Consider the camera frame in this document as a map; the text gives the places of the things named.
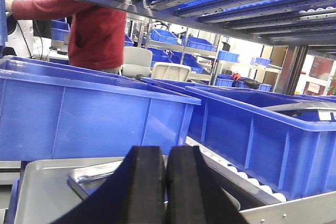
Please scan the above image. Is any steel rack front rail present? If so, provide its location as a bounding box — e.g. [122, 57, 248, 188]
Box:
[240, 191, 335, 223]

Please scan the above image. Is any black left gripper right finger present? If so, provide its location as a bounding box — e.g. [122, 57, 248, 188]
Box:
[166, 146, 248, 223]

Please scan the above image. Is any blue bin upper left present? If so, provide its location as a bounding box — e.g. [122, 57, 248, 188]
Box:
[1, 57, 201, 161]

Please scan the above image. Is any grey office chair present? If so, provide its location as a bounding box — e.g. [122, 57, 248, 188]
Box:
[121, 46, 152, 78]

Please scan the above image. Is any beige plastic tray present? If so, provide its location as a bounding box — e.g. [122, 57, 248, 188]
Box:
[151, 62, 191, 81]

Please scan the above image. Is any matte silver tray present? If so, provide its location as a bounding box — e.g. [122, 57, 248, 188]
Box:
[14, 156, 241, 224]

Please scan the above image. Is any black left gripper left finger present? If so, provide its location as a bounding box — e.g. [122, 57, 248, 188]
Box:
[54, 146, 165, 223]

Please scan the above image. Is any roller track rail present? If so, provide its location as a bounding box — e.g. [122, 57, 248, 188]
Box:
[186, 136, 287, 205]

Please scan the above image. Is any shiny silver tray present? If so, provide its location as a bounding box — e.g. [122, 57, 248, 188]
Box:
[67, 161, 169, 201]

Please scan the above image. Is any blue bin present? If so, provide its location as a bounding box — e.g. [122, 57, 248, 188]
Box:
[1, 57, 201, 161]
[141, 77, 336, 201]

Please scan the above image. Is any blue bin upper right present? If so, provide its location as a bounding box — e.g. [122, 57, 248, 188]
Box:
[141, 77, 336, 201]

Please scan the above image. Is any person in red sweater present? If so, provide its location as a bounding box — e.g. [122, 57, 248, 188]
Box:
[5, 0, 127, 74]

